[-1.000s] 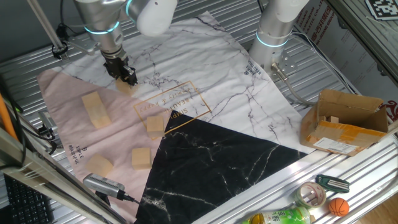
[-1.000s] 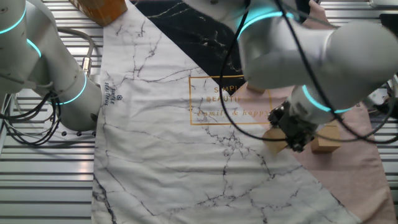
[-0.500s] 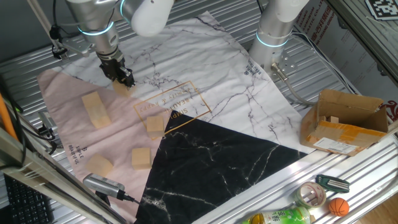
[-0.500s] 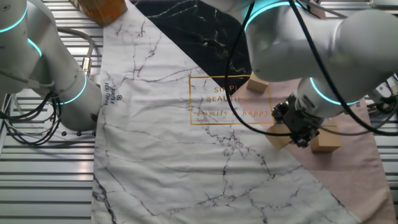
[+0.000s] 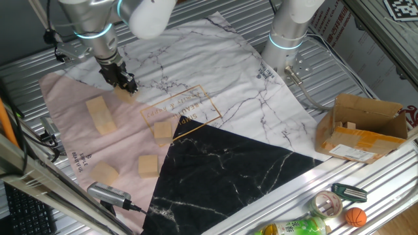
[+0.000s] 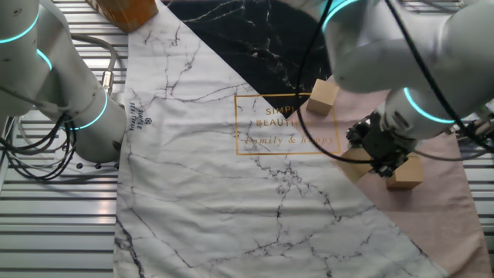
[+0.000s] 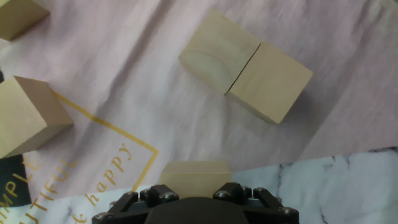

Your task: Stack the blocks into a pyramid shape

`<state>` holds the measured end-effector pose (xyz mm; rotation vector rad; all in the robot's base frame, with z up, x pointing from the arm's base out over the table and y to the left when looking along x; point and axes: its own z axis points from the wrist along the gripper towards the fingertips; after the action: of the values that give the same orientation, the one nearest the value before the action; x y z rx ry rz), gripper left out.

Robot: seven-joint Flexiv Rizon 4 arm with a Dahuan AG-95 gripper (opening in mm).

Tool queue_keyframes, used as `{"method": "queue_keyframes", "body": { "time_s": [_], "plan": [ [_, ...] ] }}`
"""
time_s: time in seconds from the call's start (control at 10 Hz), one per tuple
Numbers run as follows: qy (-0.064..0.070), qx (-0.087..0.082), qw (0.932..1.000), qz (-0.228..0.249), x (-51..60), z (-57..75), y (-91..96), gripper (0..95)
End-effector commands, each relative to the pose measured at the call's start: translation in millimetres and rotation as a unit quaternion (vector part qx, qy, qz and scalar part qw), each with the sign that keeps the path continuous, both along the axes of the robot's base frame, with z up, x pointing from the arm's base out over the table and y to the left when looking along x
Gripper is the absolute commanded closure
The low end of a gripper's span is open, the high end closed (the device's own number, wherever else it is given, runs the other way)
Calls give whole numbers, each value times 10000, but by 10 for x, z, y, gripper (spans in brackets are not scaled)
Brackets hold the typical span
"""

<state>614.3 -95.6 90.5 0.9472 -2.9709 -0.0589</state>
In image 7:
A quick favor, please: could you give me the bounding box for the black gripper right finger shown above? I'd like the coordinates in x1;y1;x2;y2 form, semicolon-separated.
212;182;300;224

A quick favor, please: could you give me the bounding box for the marble pattern table cloth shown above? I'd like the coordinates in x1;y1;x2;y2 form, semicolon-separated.
0;0;398;224

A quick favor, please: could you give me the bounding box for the light wooden cube block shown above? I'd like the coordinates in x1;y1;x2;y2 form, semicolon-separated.
160;161;233;200
0;75;75;159
225;41;314;125
178;8;262;95
0;0;50;42

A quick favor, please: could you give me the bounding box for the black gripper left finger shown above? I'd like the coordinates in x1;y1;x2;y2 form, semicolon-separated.
92;184;180;224

